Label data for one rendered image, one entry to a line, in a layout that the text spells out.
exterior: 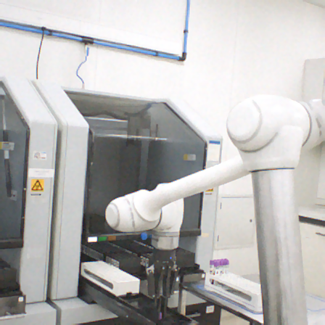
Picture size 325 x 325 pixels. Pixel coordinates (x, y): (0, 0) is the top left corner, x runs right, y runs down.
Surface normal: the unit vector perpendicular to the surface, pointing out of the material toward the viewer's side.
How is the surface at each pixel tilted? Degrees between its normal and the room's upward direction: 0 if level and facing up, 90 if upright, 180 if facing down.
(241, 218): 90
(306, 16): 90
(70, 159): 90
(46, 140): 90
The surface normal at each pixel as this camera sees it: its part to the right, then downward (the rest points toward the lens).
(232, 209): 0.59, 0.09
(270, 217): -0.51, -0.05
